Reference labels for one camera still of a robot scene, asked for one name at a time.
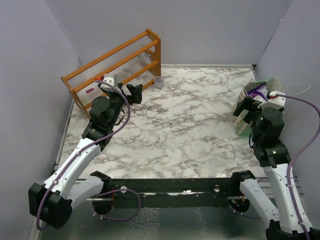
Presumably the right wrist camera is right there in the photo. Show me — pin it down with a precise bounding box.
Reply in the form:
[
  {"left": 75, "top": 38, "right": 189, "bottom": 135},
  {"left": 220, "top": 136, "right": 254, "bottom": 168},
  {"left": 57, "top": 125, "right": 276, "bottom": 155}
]
[{"left": 258, "top": 91, "right": 286, "bottom": 110}]

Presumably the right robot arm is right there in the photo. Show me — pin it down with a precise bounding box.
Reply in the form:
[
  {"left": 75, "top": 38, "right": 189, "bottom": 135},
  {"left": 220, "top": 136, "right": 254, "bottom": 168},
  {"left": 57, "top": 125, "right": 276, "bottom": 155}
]
[{"left": 229, "top": 93, "right": 320, "bottom": 240}]

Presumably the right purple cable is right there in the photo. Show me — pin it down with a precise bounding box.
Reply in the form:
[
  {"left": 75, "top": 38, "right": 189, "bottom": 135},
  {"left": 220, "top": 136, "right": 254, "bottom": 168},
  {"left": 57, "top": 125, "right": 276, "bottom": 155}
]
[{"left": 269, "top": 92, "right": 320, "bottom": 240}]

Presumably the purple cable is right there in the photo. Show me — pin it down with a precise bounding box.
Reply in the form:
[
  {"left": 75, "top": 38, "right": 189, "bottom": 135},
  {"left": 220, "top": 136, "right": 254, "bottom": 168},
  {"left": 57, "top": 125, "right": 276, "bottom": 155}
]
[
  {"left": 36, "top": 78, "right": 131, "bottom": 231},
  {"left": 269, "top": 92, "right": 320, "bottom": 240}
]

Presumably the small clear plastic cup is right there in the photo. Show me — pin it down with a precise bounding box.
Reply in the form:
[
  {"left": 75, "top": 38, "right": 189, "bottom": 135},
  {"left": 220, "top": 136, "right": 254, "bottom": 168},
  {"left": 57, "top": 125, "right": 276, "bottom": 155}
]
[{"left": 154, "top": 76, "right": 165, "bottom": 89}]

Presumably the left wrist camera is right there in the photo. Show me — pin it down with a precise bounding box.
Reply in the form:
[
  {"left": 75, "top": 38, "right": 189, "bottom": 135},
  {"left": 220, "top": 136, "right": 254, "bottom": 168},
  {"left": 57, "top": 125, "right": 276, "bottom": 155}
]
[{"left": 98, "top": 73, "right": 119, "bottom": 92}]

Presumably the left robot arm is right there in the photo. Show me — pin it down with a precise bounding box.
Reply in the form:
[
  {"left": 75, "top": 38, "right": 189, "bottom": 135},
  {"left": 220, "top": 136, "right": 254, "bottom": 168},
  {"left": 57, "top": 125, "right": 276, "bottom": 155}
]
[{"left": 28, "top": 80, "right": 143, "bottom": 231}]

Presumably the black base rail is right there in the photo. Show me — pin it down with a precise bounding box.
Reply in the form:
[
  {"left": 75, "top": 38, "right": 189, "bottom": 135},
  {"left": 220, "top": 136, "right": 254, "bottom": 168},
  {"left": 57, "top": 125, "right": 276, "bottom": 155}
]
[{"left": 87, "top": 169, "right": 266, "bottom": 210}]

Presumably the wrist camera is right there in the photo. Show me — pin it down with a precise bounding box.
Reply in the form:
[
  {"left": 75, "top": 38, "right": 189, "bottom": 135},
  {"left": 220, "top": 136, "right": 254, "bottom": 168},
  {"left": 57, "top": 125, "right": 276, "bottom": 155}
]
[
  {"left": 98, "top": 73, "right": 119, "bottom": 92},
  {"left": 258, "top": 91, "right": 286, "bottom": 110}
]

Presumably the green paper bag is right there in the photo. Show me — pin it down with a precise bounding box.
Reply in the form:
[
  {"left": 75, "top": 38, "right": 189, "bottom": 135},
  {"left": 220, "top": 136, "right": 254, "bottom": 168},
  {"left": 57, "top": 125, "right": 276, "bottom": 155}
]
[{"left": 228, "top": 76, "right": 311, "bottom": 140}]

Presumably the orange wooden rack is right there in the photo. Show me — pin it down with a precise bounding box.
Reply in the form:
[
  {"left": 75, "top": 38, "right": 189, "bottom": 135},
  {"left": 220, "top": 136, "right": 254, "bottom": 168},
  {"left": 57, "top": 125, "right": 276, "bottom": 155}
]
[{"left": 61, "top": 29, "right": 162, "bottom": 119}]

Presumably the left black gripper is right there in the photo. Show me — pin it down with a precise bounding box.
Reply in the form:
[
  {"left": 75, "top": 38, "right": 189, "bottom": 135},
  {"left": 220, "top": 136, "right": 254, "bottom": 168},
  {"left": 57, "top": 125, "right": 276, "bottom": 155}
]
[{"left": 106, "top": 82, "right": 142, "bottom": 128}]

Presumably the purple snack packet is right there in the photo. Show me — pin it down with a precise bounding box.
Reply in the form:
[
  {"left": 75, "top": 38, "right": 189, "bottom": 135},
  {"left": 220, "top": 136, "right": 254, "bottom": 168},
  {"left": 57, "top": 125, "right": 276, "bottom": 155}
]
[{"left": 247, "top": 82, "right": 268, "bottom": 103}]

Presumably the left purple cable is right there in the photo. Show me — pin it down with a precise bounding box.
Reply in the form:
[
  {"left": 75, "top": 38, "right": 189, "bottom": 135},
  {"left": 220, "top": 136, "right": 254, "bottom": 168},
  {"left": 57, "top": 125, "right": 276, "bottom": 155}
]
[{"left": 36, "top": 78, "right": 131, "bottom": 231}]

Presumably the grey clip on rack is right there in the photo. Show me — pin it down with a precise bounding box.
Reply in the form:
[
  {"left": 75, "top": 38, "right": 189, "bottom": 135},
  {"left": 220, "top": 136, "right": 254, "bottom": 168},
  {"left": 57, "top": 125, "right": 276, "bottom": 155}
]
[{"left": 137, "top": 52, "right": 152, "bottom": 62}]

